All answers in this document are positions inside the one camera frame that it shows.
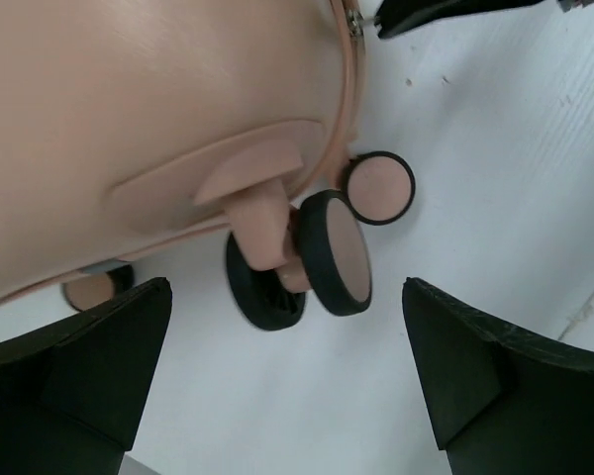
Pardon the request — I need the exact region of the pink hard-shell suitcase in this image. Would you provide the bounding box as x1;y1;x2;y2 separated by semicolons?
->
0;1;415;331

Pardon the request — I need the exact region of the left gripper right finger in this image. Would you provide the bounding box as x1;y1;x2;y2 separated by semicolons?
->
402;278;594;475

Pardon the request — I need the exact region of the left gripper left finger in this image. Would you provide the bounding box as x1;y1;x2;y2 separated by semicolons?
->
0;278;172;474

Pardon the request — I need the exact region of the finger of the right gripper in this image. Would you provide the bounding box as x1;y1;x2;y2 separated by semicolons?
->
375;0;542;40

